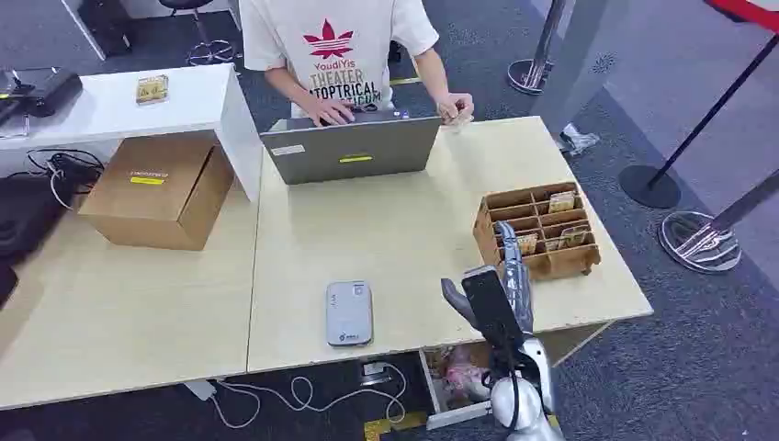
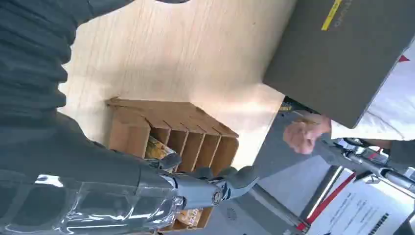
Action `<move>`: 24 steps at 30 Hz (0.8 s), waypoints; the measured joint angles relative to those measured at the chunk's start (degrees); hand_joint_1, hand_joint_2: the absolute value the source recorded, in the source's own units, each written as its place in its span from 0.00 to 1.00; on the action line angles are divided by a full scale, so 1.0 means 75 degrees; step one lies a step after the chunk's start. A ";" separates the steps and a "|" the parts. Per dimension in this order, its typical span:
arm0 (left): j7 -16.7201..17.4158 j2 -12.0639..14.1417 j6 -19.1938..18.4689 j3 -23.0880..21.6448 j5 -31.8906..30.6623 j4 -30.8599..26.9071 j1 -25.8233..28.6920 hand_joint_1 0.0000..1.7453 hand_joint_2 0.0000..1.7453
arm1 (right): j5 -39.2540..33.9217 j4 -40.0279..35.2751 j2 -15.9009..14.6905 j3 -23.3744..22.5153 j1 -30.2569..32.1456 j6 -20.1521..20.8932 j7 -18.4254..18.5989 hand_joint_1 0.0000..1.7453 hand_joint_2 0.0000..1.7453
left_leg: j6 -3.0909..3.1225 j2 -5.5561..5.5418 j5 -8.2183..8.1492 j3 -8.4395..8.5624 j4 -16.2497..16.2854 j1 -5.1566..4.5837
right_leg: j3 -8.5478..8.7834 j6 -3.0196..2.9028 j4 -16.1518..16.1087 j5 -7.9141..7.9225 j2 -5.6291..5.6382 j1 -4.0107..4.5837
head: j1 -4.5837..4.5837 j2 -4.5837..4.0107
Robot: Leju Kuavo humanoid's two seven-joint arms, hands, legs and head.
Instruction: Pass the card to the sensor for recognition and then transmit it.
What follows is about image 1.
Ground person's right hand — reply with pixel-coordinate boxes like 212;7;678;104
298;94;357;128

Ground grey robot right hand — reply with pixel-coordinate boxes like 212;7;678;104
441;220;536;353

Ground person's left hand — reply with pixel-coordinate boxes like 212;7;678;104
436;92;475;126

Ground grey laptop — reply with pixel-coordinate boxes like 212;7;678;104
259;109;444;187

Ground person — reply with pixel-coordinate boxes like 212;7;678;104
238;0;476;129

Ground pink plastic bag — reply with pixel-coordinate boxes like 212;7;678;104
440;345;490;401

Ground chrome stanchion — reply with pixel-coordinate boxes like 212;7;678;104
658;169;779;275
506;0;577;96

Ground wooden card box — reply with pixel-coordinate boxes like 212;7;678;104
472;181;603;282

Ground yellow green printed card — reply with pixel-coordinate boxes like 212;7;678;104
559;225;589;250

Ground white open drawer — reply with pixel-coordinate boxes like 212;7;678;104
418;342;496;432

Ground pale printed card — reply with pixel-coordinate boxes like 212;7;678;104
548;190;577;214

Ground clear plastic bag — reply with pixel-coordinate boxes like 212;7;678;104
556;122;602;158

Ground grey card reader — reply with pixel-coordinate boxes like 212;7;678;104
324;279;375;349

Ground yellow framed card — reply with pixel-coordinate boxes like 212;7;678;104
134;73;170;107

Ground black stool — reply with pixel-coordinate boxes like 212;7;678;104
159;0;240;67

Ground brown cardboard box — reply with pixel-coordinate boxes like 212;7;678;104
77;134;237;253

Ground black stanchion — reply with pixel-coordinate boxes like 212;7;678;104
617;32;779;210

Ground white desk riser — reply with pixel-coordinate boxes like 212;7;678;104
0;62;265;204

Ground black cabinet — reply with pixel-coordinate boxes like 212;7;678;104
77;0;134;60

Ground black box device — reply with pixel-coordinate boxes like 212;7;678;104
0;66;84;120

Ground white power adapter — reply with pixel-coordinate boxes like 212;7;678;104
183;379;218;402

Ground red barrier belt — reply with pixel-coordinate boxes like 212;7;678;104
704;0;779;33

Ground black bag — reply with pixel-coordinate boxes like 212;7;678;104
0;174;67;264

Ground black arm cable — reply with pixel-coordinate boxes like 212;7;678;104
483;346;524;435

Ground white floor cable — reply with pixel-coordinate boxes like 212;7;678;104
207;361;408;431

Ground black tangled cables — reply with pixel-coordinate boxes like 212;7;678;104
24;148;107;212

